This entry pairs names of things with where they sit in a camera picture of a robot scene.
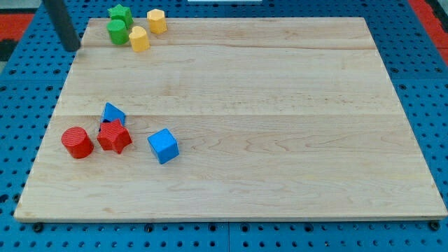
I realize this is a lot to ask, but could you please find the red star block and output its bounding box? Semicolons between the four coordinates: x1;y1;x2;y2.
97;119;132;154

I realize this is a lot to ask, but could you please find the yellow hexagon block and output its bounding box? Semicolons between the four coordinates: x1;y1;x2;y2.
146;9;167;34

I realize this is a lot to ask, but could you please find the green star block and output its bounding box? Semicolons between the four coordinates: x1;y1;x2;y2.
108;4;134;29

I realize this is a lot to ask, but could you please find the light wooden board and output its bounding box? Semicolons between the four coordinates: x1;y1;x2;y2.
14;17;447;223

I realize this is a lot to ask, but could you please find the blue cube block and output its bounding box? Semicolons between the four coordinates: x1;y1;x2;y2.
148;128;179;165

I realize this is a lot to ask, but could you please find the blue triangle block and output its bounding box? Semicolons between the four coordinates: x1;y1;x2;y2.
100;102;126;126

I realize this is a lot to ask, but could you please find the yellow heart block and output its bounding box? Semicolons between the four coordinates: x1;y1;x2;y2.
129;26;151;53

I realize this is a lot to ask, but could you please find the green cylinder block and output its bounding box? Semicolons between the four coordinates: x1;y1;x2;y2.
106;20;129;45

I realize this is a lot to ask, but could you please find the red cylinder block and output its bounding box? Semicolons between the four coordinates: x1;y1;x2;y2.
61;127;94;159

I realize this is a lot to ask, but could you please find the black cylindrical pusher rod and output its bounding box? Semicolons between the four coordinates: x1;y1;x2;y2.
42;0;81;52

